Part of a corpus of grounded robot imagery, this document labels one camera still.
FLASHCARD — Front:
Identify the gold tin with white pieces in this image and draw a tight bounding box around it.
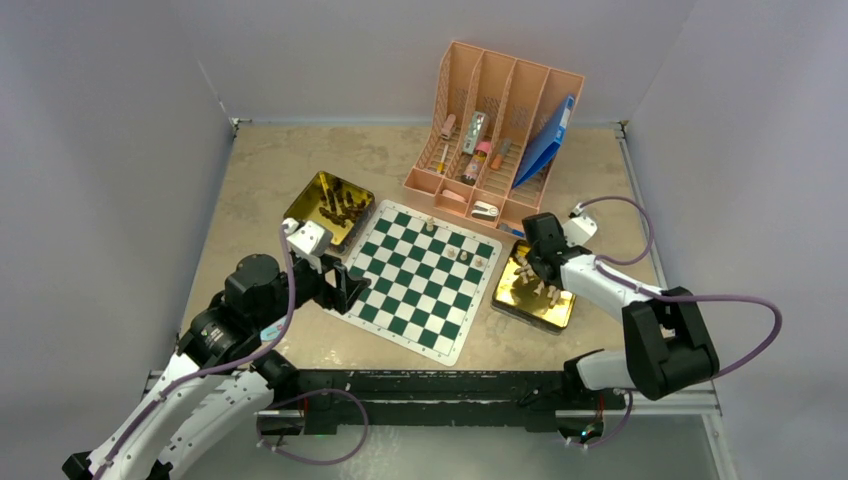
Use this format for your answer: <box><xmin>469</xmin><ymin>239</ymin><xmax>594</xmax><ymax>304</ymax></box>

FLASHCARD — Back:
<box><xmin>491</xmin><ymin>240</ymin><xmax>576</xmax><ymax>335</ymax></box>

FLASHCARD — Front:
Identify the pink capped bottle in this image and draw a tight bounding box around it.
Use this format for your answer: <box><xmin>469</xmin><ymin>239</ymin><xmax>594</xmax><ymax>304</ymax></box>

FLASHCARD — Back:
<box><xmin>460</xmin><ymin>141</ymin><xmax>491</xmax><ymax>185</ymax></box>

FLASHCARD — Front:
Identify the blue folder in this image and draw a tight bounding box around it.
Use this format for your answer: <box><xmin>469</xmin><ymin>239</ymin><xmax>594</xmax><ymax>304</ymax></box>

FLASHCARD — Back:
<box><xmin>512</xmin><ymin>94</ymin><xmax>576</xmax><ymax>189</ymax></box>

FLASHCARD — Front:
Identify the pink desk organizer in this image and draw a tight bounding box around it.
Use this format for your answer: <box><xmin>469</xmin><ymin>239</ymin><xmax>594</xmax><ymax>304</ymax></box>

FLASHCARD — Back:
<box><xmin>404</xmin><ymin>41</ymin><xmax>585</xmax><ymax>230</ymax></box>

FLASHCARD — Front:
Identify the gold tin with dark pieces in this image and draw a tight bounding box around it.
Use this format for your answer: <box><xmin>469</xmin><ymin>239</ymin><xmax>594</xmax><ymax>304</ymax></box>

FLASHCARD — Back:
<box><xmin>284</xmin><ymin>171</ymin><xmax>376</xmax><ymax>255</ymax></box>

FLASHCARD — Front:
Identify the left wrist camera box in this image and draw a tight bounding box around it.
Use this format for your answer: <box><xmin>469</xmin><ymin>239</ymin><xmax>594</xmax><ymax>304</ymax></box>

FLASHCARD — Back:
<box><xmin>280</xmin><ymin>218</ymin><xmax>333</xmax><ymax>258</ymax></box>

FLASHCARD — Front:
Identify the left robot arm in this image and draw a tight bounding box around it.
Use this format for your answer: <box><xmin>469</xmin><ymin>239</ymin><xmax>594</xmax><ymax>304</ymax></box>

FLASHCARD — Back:
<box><xmin>62</xmin><ymin>253</ymin><xmax>370</xmax><ymax>479</ymax></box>

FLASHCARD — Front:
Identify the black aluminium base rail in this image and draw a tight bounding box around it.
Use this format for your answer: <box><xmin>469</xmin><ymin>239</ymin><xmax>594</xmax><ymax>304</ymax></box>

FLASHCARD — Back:
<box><xmin>119</xmin><ymin>368</ymin><xmax>737</xmax><ymax>480</ymax></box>

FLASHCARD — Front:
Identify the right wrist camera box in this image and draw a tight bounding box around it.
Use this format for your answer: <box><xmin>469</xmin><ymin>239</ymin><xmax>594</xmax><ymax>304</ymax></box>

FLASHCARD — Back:
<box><xmin>562</xmin><ymin>204</ymin><xmax>598</xmax><ymax>247</ymax></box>

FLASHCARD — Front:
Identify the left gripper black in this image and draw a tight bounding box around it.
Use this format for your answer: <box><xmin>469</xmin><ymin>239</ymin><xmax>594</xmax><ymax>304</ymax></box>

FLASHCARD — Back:
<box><xmin>254</xmin><ymin>251</ymin><xmax>369</xmax><ymax>330</ymax></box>

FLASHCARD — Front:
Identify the blue grey stamp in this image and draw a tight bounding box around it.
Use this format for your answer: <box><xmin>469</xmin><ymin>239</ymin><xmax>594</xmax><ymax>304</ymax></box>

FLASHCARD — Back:
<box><xmin>498</xmin><ymin>223</ymin><xmax>525</xmax><ymax>238</ymax></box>

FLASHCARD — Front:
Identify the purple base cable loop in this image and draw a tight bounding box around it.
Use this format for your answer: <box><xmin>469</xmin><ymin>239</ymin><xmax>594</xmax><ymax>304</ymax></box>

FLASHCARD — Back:
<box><xmin>254</xmin><ymin>387</ymin><xmax>371</xmax><ymax>465</ymax></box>

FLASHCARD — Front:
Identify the white stapler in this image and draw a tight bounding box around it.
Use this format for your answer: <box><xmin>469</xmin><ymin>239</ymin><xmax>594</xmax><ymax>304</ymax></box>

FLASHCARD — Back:
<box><xmin>470</xmin><ymin>201</ymin><xmax>500</xmax><ymax>222</ymax></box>

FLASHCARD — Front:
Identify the white blue round disc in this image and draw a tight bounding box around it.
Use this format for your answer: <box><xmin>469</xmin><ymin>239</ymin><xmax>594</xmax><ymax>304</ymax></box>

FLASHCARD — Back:
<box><xmin>260</xmin><ymin>317</ymin><xmax>287</xmax><ymax>342</ymax></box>

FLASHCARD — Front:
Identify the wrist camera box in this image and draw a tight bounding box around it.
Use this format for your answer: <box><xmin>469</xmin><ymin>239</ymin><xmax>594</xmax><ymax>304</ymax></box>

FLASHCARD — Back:
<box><xmin>562</xmin><ymin>204</ymin><xmax>598</xmax><ymax>247</ymax></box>
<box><xmin>280</xmin><ymin>218</ymin><xmax>333</xmax><ymax>258</ymax></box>

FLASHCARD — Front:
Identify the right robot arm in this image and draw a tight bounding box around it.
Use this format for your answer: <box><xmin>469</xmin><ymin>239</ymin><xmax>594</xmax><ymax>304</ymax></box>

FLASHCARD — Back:
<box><xmin>522</xmin><ymin>213</ymin><xmax>720</xmax><ymax>407</ymax></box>

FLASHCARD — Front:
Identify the green white chess board mat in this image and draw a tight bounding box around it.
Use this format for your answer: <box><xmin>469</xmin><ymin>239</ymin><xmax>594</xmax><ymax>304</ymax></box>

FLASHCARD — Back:
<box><xmin>340</xmin><ymin>200</ymin><xmax>502</xmax><ymax>367</ymax></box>

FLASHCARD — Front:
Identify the grey box in organizer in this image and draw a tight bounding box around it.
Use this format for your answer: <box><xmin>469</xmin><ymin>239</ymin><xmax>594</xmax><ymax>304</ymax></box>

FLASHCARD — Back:
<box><xmin>461</xmin><ymin>111</ymin><xmax>489</xmax><ymax>155</ymax></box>

